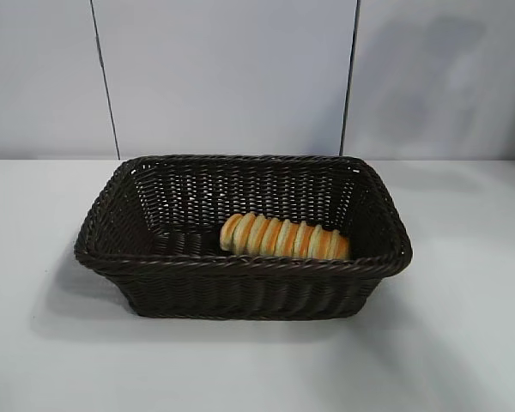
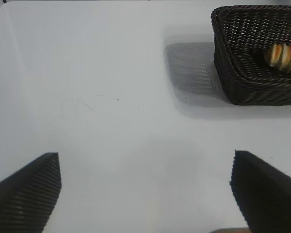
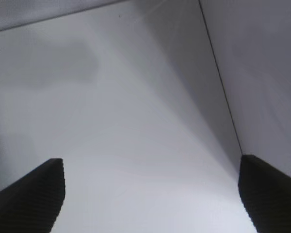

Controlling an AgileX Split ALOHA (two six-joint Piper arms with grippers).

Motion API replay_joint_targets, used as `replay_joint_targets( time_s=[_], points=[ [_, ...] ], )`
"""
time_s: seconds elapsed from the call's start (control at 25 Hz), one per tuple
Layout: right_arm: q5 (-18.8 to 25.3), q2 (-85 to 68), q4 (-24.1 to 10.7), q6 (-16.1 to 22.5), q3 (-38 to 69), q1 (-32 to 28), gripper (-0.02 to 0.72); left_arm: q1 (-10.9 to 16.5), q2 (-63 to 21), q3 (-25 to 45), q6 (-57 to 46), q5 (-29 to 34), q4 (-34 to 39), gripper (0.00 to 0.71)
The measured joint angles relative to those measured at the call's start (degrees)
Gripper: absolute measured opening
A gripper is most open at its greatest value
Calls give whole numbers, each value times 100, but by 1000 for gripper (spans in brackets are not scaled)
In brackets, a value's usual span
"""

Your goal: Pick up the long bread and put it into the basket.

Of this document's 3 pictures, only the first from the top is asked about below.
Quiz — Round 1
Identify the long striped bread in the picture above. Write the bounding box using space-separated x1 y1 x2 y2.
220 211 352 261

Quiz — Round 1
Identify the dark brown woven basket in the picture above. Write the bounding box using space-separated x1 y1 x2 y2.
73 154 413 321

